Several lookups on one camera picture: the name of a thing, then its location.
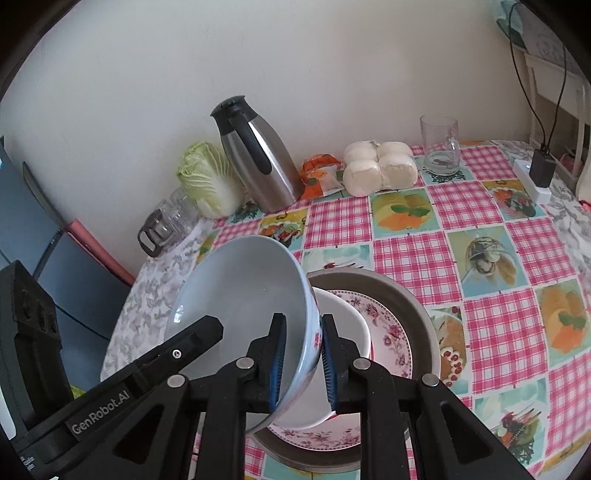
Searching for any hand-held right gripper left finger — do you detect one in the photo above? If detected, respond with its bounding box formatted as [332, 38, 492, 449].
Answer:
[83, 314, 288, 480]

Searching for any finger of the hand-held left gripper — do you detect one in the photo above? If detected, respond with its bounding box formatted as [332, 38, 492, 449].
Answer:
[11, 316, 225, 467]

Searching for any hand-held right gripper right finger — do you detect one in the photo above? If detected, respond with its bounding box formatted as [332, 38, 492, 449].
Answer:
[321, 315, 532, 480]

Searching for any white square bowl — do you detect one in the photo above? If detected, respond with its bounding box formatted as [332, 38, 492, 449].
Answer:
[277, 288, 372, 430]

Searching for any round floral plate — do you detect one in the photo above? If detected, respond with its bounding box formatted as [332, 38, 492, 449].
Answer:
[265, 290, 414, 450]

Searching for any strawberry print bowl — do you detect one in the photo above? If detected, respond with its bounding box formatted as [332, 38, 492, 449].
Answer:
[165, 236, 321, 435]

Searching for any stainless steel basin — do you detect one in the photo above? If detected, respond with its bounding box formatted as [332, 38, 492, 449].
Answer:
[252, 270, 437, 474]

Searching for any pink board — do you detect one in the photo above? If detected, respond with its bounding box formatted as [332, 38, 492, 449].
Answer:
[69, 220, 137, 287]

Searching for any clear glass cup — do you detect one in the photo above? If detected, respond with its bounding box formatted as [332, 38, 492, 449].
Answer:
[161, 198, 191, 232]
[173, 187, 204, 222]

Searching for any blue cabinet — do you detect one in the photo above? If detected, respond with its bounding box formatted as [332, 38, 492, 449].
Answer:
[0, 136, 134, 393]

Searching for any napa cabbage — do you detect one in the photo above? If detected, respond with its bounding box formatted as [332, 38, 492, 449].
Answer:
[176, 141, 245, 219]

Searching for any pink checkered tablecloth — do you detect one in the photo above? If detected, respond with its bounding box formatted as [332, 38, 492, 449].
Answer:
[191, 141, 591, 480]

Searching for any stainless steel thermos jug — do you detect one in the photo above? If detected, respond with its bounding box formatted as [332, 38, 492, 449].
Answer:
[210, 95, 303, 214]

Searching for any orange snack packet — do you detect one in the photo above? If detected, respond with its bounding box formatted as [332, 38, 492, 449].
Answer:
[300, 154, 347, 200]

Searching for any bag of white steamed buns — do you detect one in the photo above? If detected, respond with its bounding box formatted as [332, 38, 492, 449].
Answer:
[342, 140, 419, 198]

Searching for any clear glass mug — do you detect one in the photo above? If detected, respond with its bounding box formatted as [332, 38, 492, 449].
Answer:
[419, 114, 461, 176]

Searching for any white power strip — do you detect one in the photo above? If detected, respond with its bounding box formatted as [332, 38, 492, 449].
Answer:
[513, 159, 552, 205]

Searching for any black charger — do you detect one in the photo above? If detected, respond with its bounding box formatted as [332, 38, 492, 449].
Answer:
[530, 148, 557, 188]

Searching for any pale floral cushion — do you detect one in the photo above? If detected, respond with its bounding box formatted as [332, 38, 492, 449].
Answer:
[501, 0, 585, 63]

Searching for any glass teapot with black handle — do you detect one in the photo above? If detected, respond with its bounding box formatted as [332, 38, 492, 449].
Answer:
[137, 210, 178, 257]

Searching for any black charger cable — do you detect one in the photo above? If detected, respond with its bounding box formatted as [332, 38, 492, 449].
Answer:
[508, 0, 568, 155]

